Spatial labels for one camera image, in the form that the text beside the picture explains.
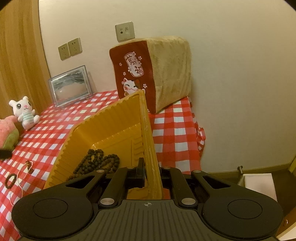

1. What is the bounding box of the dark beaded necklace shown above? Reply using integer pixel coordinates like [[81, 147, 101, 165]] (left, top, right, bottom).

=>
[[66, 148, 120, 182]]

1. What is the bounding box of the golden plastic tray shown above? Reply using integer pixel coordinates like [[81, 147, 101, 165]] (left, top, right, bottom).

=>
[[44, 90, 163, 200]]

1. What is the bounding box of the pink starfish plush toy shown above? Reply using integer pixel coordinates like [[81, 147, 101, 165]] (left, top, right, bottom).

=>
[[0, 115, 20, 151]]

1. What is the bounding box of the red white checkered tablecloth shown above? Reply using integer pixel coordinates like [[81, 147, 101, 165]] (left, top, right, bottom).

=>
[[1, 90, 206, 240]]

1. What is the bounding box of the white bunny plush toy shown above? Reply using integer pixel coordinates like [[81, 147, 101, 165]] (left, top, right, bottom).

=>
[[9, 96, 40, 130]]

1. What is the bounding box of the wooden headboard panel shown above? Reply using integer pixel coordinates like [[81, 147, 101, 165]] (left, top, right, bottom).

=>
[[1, 1, 52, 118]]

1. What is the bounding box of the silver framed sand picture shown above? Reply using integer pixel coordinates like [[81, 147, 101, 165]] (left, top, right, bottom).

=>
[[48, 65, 93, 108]]

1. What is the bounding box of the lucky cat toast cushion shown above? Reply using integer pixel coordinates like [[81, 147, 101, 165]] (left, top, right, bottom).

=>
[[109, 36, 192, 114]]

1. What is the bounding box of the yellow box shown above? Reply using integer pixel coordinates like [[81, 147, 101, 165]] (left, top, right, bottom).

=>
[[288, 157, 296, 175]]

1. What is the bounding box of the left double wall socket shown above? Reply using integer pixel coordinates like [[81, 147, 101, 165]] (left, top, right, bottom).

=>
[[58, 43, 71, 61]]

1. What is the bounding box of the right wall data socket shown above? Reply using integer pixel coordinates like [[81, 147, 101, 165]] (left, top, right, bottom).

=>
[[115, 22, 135, 42]]

